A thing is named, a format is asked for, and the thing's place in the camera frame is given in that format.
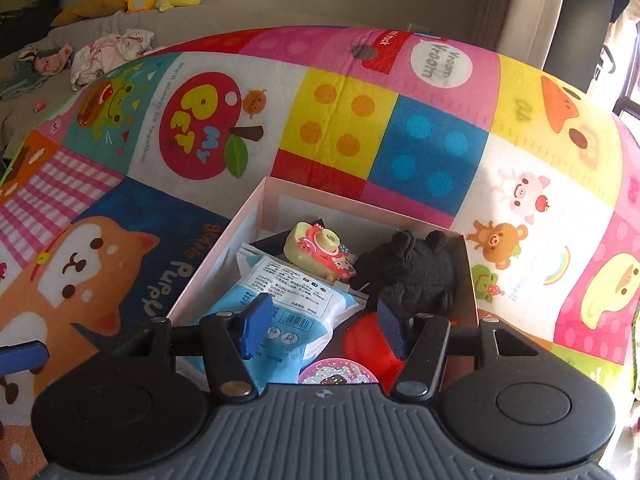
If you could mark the beige curtain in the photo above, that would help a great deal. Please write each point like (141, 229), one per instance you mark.
(520, 10)

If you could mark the small white red bottle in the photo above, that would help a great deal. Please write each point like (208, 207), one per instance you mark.
(320, 250)

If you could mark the red toy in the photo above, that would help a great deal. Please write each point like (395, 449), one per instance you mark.
(362, 345)

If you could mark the blue white packet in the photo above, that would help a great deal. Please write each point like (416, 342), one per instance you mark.
(300, 305)

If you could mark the yellow pillow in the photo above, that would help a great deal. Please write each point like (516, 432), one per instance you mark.
(85, 10)

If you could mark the small pink item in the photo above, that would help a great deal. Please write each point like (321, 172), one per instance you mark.
(39, 106)

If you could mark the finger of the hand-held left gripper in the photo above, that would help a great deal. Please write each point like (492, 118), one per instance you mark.
(22, 355)

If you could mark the teal pink crumpled cloth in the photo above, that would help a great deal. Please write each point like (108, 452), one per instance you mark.
(40, 67)

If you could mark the black plush toy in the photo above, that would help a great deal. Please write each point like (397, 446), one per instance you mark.
(405, 270)

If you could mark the pink cardboard box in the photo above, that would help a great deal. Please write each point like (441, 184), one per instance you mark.
(240, 220)

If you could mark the grey sofa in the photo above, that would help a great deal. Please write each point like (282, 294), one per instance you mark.
(210, 22)

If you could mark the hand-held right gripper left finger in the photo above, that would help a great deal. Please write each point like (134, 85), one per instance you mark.
(257, 325)

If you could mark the pink white crumpled cloth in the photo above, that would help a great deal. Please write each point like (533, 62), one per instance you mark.
(110, 55)

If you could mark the dark cabinet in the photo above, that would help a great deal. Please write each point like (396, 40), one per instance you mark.
(27, 15)

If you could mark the black oblong object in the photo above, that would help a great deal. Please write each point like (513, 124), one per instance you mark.
(267, 244)

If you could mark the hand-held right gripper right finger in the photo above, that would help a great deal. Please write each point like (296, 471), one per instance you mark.
(392, 331)

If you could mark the colourful cartoon play mat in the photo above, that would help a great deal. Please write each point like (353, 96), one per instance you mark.
(425, 135)

